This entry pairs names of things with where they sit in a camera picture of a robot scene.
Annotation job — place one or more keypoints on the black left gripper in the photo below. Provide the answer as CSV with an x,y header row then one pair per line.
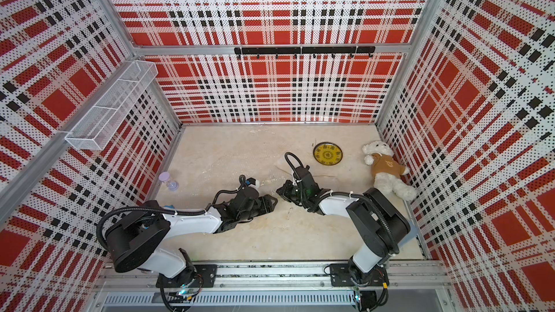
x,y
266,206

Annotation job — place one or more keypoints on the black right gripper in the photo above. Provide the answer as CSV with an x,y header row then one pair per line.
x,y
283,191

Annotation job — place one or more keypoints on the yellow patterned dinner plate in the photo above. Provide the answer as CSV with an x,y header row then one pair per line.
x,y
327,153

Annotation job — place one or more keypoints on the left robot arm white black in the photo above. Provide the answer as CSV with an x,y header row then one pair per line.
x,y
134,236

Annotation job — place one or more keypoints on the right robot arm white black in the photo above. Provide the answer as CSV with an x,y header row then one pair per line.
x,y
380,225

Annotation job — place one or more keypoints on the white teddy bear brown shirt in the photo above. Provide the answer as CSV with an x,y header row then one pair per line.
x,y
387,172

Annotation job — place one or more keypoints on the grey blue zip pouch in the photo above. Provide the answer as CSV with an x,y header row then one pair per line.
x,y
413,233

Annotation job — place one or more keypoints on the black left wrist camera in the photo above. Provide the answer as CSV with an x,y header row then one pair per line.
x,y
251,183

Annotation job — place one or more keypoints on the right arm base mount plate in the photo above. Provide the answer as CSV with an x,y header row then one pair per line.
x,y
349,275

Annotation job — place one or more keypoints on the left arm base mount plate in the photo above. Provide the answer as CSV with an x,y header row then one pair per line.
x,y
201,275

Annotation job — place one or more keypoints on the black wall hook rail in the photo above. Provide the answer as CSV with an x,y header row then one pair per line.
x,y
310,50

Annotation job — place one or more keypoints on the white wire mesh shelf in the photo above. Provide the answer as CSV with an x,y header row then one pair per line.
x,y
97,127

